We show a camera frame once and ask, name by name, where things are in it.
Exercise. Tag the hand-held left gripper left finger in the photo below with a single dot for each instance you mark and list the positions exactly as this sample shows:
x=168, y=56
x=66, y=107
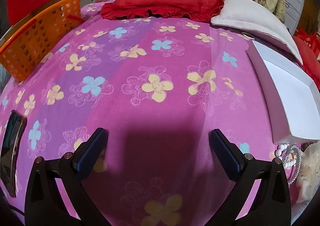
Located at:
x=91, y=151

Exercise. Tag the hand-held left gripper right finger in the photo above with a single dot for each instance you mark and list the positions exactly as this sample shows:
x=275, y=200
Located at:
x=225, y=156

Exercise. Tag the cream dotted scrunchie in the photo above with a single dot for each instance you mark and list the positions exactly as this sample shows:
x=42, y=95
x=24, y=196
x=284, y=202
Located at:
x=310, y=168

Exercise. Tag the white cardboard box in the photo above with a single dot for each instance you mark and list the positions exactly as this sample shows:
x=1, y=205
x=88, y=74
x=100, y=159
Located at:
x=287, y=86

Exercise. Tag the pink floral bedsheet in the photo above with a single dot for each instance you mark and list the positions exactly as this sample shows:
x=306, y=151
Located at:
x=150, y=116

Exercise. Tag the black smartphone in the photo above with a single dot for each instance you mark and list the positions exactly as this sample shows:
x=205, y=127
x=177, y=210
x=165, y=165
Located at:
x=10, y=146

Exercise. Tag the orange plastic basket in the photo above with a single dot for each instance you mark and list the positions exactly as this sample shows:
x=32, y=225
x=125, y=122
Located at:
x=37, y=41

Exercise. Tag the grey-white pillow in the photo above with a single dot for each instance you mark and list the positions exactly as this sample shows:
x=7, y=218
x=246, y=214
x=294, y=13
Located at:
x=250, y=16

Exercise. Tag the red printed bag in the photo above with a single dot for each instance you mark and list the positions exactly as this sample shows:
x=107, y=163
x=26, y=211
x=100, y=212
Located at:
x=308, y=37

